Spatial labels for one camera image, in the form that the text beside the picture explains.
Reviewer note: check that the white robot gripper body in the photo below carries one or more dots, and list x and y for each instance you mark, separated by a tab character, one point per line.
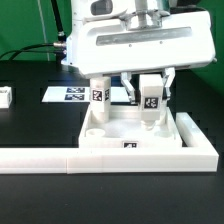
113	36

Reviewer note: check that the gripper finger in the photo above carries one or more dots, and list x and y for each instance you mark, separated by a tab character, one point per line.
126	82
168	75

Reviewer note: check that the white marker sheet with tags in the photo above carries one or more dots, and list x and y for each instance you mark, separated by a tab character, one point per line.
80	94

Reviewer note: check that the white L-shaped obstacle fence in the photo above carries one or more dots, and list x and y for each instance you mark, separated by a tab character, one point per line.
197	156

